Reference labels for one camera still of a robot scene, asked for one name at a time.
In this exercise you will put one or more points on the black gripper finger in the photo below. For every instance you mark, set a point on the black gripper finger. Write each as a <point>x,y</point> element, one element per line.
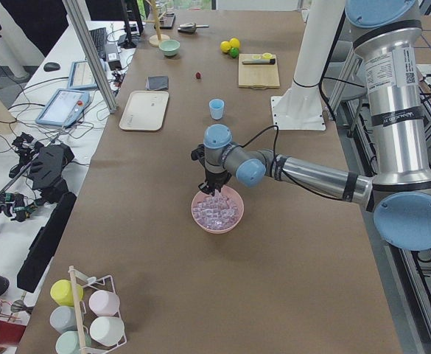
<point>203,187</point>
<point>212,191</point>

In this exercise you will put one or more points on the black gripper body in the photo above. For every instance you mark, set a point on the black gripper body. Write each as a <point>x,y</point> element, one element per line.
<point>215,178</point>

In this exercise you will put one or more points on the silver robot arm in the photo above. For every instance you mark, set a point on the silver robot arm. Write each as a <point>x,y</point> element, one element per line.
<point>399,195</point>

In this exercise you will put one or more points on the pink bowl of ice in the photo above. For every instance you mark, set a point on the pink bowl of ice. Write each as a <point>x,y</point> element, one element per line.
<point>218,213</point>

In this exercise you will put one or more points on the light blue plastic cup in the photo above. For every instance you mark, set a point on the light blue plastic cup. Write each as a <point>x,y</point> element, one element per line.
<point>216,107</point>

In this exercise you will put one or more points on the pink cup in rack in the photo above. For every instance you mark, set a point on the pink cup in rack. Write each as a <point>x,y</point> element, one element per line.
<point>104,303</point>

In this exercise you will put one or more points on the white cup in rack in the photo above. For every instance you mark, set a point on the white cup in rack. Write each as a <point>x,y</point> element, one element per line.
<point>107,330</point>

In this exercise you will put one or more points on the yellow cup in rack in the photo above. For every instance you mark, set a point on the yellow cup in rack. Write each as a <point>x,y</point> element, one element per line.
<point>61,293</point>

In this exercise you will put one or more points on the grey cup in rack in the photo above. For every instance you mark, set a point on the grey cup in rack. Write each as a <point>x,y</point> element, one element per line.
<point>63,319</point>

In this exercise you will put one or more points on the mint cup in rack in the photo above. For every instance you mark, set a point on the mint cup in rack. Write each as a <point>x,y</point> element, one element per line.
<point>68,343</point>

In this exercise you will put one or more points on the cream rabbit tray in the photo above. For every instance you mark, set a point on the cream rabbit tray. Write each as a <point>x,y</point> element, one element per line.
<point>144,111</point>

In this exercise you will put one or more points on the grey folded cloth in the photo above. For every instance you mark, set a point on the grey folded cloth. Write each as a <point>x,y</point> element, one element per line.
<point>157,83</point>

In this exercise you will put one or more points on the wooden cutting board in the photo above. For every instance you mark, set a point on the wooden cutting board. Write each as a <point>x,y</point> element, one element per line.
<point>257,76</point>

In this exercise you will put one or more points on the green lime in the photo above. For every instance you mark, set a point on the green lime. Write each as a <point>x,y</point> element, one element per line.
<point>234,52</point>

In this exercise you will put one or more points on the upper lemon half slice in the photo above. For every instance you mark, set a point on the upper lemon half slice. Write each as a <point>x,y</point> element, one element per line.
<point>267,56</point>

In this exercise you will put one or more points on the upper whole yellow lemon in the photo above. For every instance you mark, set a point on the upper whole yellow lemon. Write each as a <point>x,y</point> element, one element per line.
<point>235,43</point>

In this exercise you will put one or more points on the mint green bowl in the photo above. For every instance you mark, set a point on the mint green bowl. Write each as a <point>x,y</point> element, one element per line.
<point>169,48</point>

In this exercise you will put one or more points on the wooden mug tree stand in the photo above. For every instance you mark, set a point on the wooden mug tree stand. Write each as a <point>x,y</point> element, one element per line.
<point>154,19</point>

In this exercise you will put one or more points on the steel scoop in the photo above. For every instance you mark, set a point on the steel scoop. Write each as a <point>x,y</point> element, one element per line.
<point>191,28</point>

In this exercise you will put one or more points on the near teach pendant tablet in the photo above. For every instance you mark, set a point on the near teach pendant tablet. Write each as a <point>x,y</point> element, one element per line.
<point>64,108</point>

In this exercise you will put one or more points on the teach pendant tablet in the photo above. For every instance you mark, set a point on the teach pendant tablet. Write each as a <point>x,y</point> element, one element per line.
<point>81,76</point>
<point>64,108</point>

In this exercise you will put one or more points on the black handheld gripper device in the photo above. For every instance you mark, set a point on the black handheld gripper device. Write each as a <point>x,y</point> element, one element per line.
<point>45,165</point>

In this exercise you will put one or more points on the far teach pendant tablet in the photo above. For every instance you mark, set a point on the far teach pendant tablet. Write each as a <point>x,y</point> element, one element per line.
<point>81,76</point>

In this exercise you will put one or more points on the black long bar box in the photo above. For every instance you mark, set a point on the black long bar box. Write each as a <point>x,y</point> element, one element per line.
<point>45,244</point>

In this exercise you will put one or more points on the black keyboard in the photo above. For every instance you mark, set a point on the black keyboard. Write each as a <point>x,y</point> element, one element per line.
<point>99,38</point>

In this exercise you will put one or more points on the black pistol grip tool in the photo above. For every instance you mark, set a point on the black pistol grip tool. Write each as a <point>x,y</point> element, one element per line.
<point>14,206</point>

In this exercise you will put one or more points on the black computer mouse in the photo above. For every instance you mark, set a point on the black computer mouse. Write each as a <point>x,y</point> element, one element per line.
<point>51,67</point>

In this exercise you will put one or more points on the person in black clothes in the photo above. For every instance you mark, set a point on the person in black clothes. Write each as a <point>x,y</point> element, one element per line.
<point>42,21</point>

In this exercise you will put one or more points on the white wire cup rack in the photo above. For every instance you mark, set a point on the white wire cup rack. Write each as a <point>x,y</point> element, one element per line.
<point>83,286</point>

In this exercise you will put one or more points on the aluminium frame post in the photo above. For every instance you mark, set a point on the aluminium frame post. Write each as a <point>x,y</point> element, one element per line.
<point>81,29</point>

